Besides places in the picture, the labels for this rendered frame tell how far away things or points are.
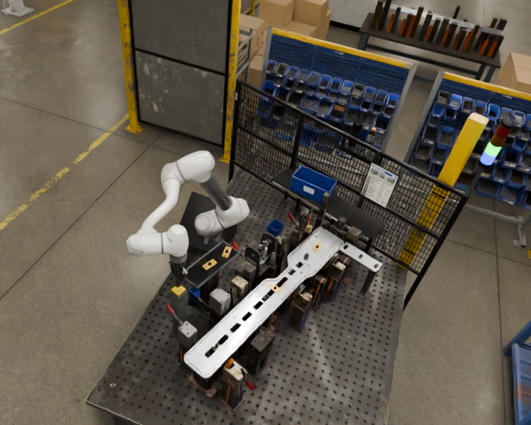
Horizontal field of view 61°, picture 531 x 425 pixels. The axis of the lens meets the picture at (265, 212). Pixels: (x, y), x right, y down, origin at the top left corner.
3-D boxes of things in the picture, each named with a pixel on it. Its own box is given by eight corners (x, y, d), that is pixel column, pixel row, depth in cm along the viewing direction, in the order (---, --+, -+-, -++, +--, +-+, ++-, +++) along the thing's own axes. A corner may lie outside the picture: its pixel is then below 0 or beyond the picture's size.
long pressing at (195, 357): (210, 384, 233) (210, 383, 232) (179, 357, 242) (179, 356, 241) (345, 242, 318) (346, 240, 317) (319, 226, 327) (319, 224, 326)
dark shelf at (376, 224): (370, 242, 320) (372, 239, 318) (270, 181, 355) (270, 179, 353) (384, 226, 334) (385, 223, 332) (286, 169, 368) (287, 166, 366)
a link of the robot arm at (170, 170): (157, 181, 256) (178, 171, 255) (155, 163, 270) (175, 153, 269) (168, 196, 265) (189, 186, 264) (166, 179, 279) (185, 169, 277)
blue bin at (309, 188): (324, 205, 338) (329, 192, 329) (288, 189, 346) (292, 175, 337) (333, 193, 349) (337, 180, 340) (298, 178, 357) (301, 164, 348)
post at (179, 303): (179, 341, 280) (178, 299, 250) (170, 334, 283) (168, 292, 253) (188, 333, 285) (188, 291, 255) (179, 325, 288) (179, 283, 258)
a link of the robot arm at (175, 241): (187, 241, 234) (161, 243, 231) (187, 220, 224) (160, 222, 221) (189, 257, 227) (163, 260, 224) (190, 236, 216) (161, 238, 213)
